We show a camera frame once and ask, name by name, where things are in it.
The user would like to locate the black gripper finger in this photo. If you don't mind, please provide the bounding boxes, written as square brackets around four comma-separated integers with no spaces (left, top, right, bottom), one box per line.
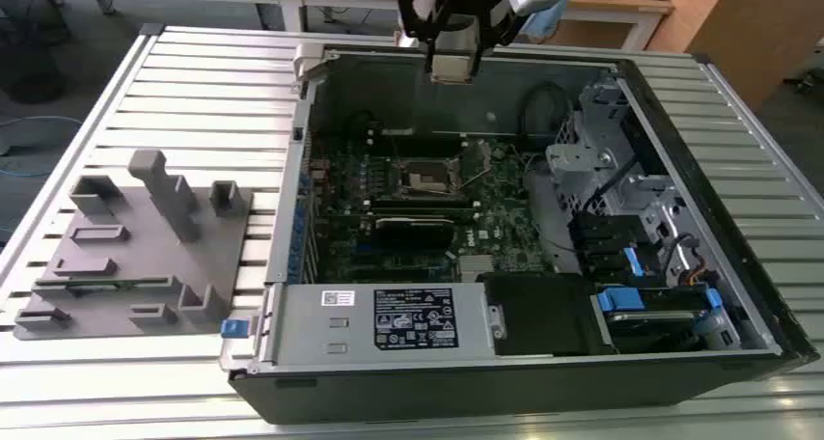
[394,0,447,74]
[469,5,525,83]

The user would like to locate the RAM slot black clips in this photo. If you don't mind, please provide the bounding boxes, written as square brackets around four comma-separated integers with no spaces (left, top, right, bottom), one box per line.
[370,206,479,215]
[371,196,479,206]

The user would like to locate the RAM slot white clips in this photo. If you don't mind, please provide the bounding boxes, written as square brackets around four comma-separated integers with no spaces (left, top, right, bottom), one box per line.
[371,201,479,210]
[369,210,479,221]

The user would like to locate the grey case latch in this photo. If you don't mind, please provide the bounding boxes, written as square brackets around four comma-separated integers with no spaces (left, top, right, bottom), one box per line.
[291,42,331,83]

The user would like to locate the silver disk bay cage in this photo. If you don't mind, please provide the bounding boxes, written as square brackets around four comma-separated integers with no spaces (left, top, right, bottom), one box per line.
[545,83,653,219]

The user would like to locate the green motherboard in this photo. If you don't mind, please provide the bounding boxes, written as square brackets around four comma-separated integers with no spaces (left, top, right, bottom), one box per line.
[301,133,561,285]

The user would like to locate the black graphics card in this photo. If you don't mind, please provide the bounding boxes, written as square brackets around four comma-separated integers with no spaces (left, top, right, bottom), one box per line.
[371,215,458,257]

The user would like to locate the wooden cabinet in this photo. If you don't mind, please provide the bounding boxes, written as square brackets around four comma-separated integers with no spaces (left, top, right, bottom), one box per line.
[655,0,824,118]

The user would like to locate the silver chipset heatsink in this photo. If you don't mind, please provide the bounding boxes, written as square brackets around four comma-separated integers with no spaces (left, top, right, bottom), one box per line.
[458,254,499,273]

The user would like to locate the blue bay latch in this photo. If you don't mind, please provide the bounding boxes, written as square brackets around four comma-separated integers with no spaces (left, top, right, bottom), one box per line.
[621,246,647,276]

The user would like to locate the black chair base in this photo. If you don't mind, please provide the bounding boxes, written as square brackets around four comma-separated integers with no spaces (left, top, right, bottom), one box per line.
[782,43,824,96]

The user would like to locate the black plastic shroud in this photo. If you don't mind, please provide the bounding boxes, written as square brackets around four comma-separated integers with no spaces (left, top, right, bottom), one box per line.
[481,271,618,358]

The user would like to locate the hard disk in blue carrier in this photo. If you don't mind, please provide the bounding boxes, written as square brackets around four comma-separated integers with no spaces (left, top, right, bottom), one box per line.
[593,287,727,355]

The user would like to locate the black mesh waste bin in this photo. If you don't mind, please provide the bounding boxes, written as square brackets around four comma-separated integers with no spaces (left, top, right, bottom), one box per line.
[0,0,74,106]

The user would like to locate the silver power supply unit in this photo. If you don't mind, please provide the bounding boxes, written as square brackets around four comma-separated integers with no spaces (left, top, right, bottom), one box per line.
[251,283,506,365]

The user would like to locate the grey parts rack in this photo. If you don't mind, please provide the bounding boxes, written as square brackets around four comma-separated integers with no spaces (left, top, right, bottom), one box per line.
[11,149,258,341]

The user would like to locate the green RAM stick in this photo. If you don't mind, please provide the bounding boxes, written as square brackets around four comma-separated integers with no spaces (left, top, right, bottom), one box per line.
[67,277,170,292]

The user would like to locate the black PC case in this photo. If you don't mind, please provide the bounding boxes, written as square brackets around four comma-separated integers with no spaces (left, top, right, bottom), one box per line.
[217,42,823,426]

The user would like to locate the black looped cable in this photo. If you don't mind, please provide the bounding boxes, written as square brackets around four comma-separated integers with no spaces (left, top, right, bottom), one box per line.
[519,80,574,141]

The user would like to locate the thin black wire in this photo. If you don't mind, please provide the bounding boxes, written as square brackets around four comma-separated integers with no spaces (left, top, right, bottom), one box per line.
[582,155,641,212]

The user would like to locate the black plastic drive bracket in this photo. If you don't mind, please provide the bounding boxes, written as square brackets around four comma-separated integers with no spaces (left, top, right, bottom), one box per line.
[569,211,666,278]

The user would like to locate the grey cable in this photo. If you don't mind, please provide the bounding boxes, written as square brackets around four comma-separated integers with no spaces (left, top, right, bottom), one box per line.
[662,232,703,272]

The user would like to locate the blue floor cable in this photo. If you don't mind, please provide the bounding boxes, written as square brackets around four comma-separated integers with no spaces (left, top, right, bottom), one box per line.
[0,114,86,179]

